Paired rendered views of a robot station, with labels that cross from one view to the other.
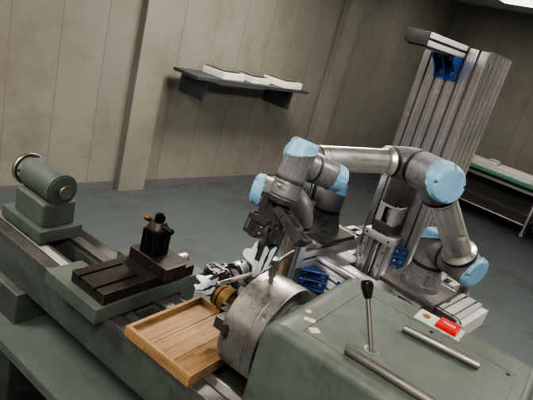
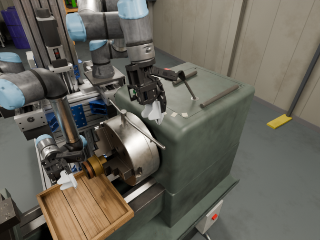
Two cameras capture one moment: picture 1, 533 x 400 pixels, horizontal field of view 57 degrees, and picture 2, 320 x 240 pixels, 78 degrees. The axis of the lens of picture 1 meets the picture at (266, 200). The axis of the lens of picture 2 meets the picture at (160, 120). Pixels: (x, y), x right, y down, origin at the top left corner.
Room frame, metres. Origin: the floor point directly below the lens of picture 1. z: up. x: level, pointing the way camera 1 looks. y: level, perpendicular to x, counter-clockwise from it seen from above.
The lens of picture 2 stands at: (0.96, 0.48, 1.73)
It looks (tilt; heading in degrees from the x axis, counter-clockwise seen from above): 37 degrees down; 288
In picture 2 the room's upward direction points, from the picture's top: straight up
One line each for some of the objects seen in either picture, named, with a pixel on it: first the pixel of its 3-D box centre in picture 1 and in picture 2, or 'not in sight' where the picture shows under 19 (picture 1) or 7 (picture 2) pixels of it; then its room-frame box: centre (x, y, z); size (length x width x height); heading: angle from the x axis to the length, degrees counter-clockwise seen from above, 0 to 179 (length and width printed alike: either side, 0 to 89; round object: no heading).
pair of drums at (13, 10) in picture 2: not in sight; (23, 25); (6.65, -4.30, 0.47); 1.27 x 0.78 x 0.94; 140
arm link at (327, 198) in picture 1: (331, 192); (8, 65); (2.05, -0.26, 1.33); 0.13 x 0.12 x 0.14; 72
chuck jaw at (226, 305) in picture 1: (228, 319); (121, 168); (1.27, 0.02, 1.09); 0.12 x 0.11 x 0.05; 148
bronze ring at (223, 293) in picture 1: (228, 300); (95, 165); (1.39, 0.03, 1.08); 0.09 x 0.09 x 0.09; 58
